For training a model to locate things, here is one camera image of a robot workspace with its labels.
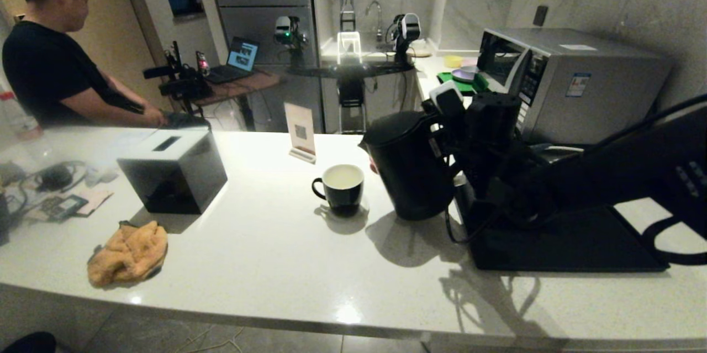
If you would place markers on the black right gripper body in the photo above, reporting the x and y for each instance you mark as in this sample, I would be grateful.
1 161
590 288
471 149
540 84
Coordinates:
494 126

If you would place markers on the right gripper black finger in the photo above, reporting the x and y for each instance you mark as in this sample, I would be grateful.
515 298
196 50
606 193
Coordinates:
430 107
450 159

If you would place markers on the black electric kettle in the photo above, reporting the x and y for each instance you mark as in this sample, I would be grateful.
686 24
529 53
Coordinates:
409 176

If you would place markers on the clear bottle red cap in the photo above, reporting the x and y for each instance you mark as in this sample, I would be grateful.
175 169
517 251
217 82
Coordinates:
16 118

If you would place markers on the robot arm green light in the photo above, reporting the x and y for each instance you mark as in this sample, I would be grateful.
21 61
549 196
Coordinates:
284 29

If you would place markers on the black white robot arm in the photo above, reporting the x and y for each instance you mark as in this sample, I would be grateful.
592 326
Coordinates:
407 28

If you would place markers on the green silicone mat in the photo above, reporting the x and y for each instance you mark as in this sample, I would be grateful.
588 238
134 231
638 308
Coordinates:
469 87

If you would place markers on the yellow bowl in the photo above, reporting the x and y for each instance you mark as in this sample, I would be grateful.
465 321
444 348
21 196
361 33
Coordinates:
452 61

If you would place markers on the robot torso column lit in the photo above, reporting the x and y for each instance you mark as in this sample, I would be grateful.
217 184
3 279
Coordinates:
349 45

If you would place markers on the chrome kitchen faucet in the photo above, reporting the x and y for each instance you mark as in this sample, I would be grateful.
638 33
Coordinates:
379 14

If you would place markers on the silver microwave oven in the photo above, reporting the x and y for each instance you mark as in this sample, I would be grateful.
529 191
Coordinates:
602 104

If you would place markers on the black mug white inside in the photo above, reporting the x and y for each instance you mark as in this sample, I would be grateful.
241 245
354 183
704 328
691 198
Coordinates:
342 195

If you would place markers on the QR code sign stand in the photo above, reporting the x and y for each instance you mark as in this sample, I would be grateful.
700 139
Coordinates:
300 129

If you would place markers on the black rectangular tray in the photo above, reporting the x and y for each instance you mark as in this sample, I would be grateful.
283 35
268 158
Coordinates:
580 248

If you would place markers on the brown wooden desk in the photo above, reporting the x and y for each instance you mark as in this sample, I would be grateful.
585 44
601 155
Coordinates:
243 87

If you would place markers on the open black laptop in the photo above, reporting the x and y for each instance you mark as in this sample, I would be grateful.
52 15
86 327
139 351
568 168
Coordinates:
243 57

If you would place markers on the black tissue box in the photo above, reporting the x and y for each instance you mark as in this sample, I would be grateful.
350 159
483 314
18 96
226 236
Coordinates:
177 182

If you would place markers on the orange crumpled cloth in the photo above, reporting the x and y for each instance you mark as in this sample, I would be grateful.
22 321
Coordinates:
130 256

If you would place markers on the pink paper card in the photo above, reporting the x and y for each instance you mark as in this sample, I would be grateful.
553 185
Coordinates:
99 201

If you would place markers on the person in black shirt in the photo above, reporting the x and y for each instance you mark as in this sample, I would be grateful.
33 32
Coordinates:
49 71

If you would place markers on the black wall socket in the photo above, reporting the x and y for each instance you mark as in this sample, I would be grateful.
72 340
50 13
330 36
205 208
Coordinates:
540 15

